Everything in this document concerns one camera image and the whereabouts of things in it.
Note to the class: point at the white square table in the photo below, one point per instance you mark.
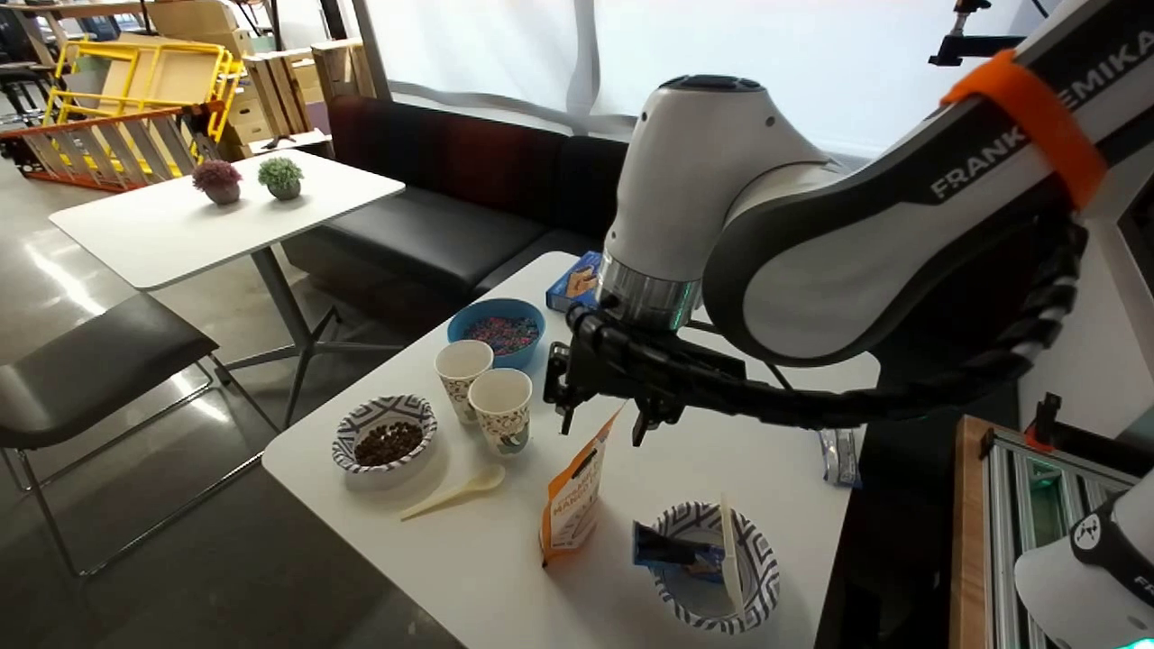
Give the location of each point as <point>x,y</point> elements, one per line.
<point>180,234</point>

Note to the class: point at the cream plastic spoon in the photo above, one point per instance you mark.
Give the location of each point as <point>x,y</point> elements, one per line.
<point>451,493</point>

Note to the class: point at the pink potted plant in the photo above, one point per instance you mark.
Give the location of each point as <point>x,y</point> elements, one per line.
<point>217,178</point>

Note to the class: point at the yellow metal cart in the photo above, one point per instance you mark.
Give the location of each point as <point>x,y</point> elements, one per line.
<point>135,63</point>

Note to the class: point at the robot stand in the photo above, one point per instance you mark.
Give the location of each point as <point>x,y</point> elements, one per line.
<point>974,541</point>

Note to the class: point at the silver blue sachet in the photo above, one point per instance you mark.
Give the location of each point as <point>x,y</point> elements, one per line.
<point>840,458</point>

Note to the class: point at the green potted plant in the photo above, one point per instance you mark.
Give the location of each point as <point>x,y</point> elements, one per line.
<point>281,176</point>

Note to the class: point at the black chair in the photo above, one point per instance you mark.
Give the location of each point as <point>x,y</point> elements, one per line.
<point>90,370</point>

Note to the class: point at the white plastic knife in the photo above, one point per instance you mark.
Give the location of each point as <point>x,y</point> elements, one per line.
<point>730,559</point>

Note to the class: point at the patterned paper cup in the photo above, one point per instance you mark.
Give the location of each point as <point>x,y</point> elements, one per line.
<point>501,415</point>
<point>460,379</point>

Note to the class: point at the patterned paper bowl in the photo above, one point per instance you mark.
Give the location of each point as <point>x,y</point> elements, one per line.
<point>361,424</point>
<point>762,568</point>

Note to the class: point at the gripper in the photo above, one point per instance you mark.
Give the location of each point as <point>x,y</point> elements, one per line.
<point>631,361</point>

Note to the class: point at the wooden crate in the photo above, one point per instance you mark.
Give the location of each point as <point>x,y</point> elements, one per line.
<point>343,72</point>

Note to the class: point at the colourful sprinkles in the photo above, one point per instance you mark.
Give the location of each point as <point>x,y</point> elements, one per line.
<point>502,333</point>

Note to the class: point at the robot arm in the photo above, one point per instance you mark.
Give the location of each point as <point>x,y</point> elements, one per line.
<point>811,261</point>

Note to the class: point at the brown beans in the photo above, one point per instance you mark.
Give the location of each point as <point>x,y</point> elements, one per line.
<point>389,443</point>

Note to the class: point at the orange packet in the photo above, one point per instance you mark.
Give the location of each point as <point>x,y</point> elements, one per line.
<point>577,491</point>

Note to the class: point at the orange ladder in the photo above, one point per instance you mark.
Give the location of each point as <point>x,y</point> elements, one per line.
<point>90,149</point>

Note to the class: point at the black bench seat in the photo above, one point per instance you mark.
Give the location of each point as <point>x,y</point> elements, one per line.
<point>451,207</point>

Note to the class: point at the blue bowl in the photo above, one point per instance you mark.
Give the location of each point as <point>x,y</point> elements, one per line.
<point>478,315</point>

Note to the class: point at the blue snack packet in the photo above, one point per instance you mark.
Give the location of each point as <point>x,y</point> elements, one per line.
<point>672,550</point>

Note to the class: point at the black red clamp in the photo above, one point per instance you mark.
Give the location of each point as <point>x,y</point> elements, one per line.
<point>1046,424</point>

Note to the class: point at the blue box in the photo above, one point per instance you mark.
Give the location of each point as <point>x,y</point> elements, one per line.
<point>570,284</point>

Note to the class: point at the camera on mount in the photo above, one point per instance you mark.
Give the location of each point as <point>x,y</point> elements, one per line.
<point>969,45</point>

